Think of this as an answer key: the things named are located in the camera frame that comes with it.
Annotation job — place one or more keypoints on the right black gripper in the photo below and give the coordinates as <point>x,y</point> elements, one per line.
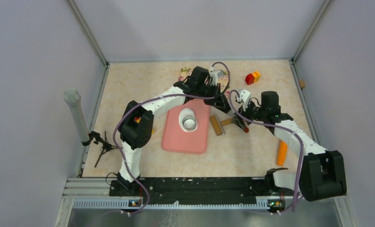
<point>239,121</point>

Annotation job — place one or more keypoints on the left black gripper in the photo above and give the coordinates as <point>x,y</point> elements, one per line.
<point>218,102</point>

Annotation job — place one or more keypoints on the wooden rolling pin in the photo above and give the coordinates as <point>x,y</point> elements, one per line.
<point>219,125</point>

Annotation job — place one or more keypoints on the white dough ball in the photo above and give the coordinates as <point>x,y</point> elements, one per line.
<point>183,113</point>

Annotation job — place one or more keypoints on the pink plastic tray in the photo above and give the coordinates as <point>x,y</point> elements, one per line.
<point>175,139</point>

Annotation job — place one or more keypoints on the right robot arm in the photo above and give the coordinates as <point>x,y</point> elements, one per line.
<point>320,173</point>

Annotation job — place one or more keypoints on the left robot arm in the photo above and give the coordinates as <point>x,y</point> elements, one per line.
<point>136,125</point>

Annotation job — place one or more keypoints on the red orange toy block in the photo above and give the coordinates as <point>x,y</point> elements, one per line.
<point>252,78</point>

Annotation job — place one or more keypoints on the floral yellow tray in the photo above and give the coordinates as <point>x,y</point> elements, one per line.
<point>222,79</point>

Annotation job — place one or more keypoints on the orange toy carrot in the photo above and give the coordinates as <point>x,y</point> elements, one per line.
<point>281,153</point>

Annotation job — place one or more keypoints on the yellow multicolour toy block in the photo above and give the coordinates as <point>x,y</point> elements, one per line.
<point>138,119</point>

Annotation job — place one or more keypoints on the small black tripod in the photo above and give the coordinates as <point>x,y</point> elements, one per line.
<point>97,139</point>

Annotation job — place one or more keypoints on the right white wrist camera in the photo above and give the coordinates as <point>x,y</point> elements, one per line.
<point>243,97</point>

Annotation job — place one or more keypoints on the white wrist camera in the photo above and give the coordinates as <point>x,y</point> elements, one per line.
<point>215,75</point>
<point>243,97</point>

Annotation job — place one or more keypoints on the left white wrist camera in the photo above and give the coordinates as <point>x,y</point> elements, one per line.
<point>215,75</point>

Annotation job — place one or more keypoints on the small wooden wall knob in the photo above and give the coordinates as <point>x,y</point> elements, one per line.
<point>301,84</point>

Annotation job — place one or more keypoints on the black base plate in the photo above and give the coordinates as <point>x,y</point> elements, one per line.
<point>198,190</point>

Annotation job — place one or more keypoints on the grey cylinder post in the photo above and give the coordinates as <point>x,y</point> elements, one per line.
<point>73,100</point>

